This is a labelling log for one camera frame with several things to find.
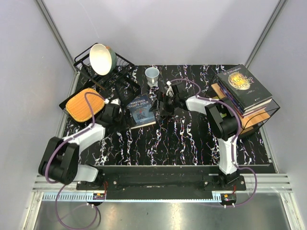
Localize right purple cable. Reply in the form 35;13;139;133
167;79;259;208

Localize white green bowl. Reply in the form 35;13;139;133
89;44;117;76

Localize dark blue galaxy book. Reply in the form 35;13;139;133
217;81;265;117

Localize woven orange mat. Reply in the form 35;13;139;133
65;88;105;123

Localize purple cable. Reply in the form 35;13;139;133
44;92;107;228
167;79;259;208

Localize wooden wire shelf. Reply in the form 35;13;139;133
210;81;281;139

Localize black wire dish rack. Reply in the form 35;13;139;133
59;43;141;112

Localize grey mug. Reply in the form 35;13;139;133
145;67;160;87

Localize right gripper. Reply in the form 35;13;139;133
149;92;179;117

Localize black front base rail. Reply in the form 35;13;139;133
76;166;246;202

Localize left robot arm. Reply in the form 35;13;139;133
38;103;124;190

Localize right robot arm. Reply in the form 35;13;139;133
149;82;241;190

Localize blue 1984 book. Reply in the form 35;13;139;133
127;94;156;129

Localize black moon and sixpence book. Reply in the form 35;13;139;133
216;64;272;108

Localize dark tale of cities book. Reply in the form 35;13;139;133
235;98;272;115

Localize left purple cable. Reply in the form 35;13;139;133
44;92;107;228

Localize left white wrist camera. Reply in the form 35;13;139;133
104;98;120;106

